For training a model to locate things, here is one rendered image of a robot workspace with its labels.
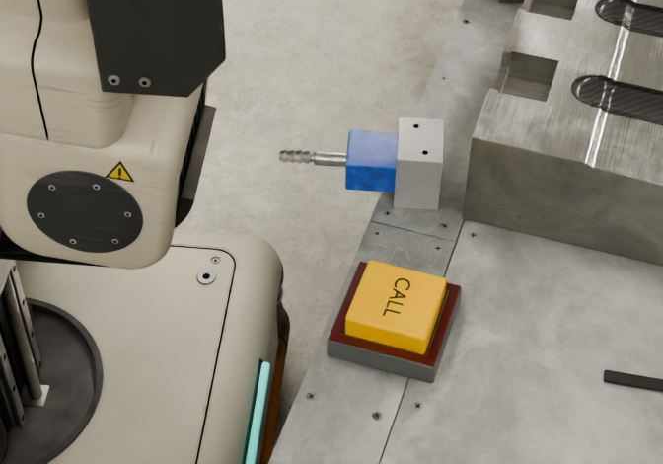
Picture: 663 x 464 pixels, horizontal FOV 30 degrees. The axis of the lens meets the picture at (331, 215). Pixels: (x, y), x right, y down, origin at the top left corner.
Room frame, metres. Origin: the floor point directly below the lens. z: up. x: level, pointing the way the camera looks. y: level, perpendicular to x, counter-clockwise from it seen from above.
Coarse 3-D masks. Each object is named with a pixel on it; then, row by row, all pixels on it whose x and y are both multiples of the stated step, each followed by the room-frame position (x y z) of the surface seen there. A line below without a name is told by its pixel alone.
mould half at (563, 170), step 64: (640, 0) 0.86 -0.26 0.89; (576, 64) 0.77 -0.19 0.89; (640, 64) 0.77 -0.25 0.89; (512, 128) 0.69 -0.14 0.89; (576, 128) 0.69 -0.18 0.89; (640, 128) 0.70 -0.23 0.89; (512, 192) 0.67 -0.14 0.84; (576, 192) 0.66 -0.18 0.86; (640, 192) 0.64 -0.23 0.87; (640, 256) 0.64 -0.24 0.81
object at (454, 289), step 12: (360, 264) 0.62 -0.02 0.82; (360, 276) 0.60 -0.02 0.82; (456, 288) 0.59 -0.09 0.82; (348, 300) 0.58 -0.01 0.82; (444, 312) 0.57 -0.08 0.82; (336, 324) 0.56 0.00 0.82; (444, 324) 0.56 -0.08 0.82; (336, 336) 0.55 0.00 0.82; (348, 336) 0.55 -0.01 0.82; (372, 348) 0.54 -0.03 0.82; (384, 348) 0.54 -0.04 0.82; (396, 348) 0.54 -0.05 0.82; (432, 348) 0.54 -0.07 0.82; (420, 360) 0.53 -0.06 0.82; (432, 360) 0.53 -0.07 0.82
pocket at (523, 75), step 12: (504, 60) 0.78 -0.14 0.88; (516, 60) 0.78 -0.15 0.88; (528, 60) 0.78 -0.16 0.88; (540, 60) 0.78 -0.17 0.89; (552, 60) 0.78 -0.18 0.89; (504, 72) 0.78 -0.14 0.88; (516, 72) 0.78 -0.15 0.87; (528, 72) 0.78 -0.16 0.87; (540, 72) 0.78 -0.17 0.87; (552, 72) 0.78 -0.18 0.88; (504, 84) 0.77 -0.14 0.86; (516, 84) 0.78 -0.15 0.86; (528, 84) 0.78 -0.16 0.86; (540, 84) 0.78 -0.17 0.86; (528, 96) 0.76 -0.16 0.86; (540, 96) 0.76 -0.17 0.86
